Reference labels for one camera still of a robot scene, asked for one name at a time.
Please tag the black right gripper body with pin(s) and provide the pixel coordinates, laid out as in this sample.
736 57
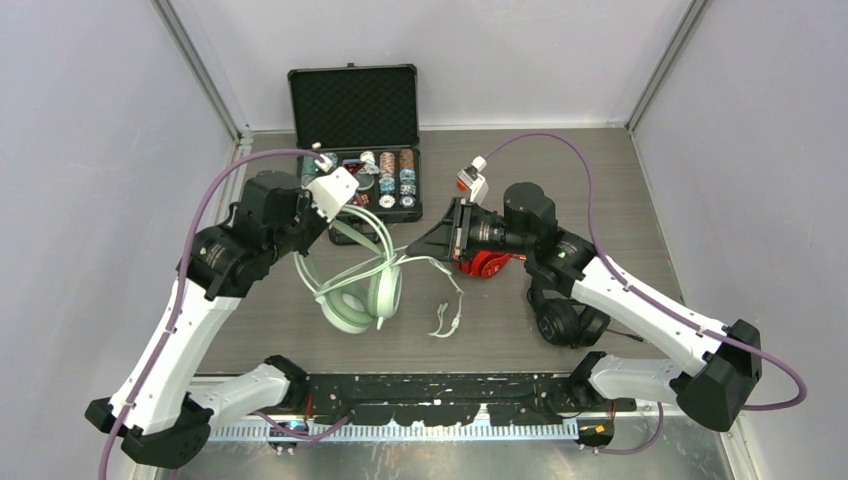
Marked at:
475 232

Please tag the red headphones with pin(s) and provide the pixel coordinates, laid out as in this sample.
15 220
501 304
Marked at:
484 264

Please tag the mint green headphones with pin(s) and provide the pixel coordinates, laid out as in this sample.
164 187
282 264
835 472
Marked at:
366 294

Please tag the black blue headphones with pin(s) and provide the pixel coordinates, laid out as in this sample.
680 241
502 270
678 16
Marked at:
565 322

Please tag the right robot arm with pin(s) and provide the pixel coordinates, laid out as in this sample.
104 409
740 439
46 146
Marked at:
710 369

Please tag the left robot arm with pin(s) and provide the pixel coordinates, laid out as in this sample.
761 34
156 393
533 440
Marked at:
154 415

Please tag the brown poker chip stack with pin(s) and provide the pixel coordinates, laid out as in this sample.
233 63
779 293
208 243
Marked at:
408 178

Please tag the grey round disc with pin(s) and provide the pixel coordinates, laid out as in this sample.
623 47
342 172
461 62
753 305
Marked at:
365 182

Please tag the orange poker chip stack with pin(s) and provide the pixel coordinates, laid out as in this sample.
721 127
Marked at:
387 180

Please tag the black poker chip case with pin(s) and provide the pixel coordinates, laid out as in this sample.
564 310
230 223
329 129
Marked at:
352 114

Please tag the teal poker chip stack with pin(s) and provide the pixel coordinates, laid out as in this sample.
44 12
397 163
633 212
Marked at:
307 170

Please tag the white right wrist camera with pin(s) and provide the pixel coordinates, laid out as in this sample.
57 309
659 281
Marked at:
471 180

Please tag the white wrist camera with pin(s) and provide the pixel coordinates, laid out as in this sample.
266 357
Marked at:
331 191
471 180

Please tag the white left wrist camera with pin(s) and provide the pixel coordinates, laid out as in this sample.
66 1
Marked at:
331 191

